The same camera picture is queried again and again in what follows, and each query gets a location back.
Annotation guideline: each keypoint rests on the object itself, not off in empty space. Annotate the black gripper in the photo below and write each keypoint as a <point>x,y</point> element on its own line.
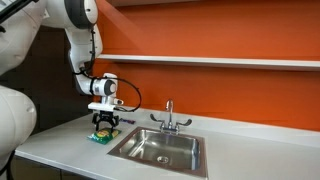
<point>105,116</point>

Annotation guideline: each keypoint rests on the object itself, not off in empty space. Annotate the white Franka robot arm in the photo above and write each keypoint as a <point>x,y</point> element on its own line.
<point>83,43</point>

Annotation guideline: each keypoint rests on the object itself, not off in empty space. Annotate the purple candy bar packet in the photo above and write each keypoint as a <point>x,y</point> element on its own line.
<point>128,121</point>

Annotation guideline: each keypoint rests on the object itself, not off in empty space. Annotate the stainless steel sink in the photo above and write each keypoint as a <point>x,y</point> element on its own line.
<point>166,150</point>

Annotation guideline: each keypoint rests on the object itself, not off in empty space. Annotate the dark wood cabinet panel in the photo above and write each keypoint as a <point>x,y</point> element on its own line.
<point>50,90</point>

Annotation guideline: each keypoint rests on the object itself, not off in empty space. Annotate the dark base cabinet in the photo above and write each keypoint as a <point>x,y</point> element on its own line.
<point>33,170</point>

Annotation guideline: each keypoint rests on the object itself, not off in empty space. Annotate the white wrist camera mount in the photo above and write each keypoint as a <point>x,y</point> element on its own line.
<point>101,106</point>

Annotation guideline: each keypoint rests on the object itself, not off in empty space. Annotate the long white wall shelf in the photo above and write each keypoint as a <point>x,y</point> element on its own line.
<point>216,62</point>

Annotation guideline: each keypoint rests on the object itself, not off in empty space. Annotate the white high wall shelf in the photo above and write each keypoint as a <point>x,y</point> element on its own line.
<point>150,2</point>

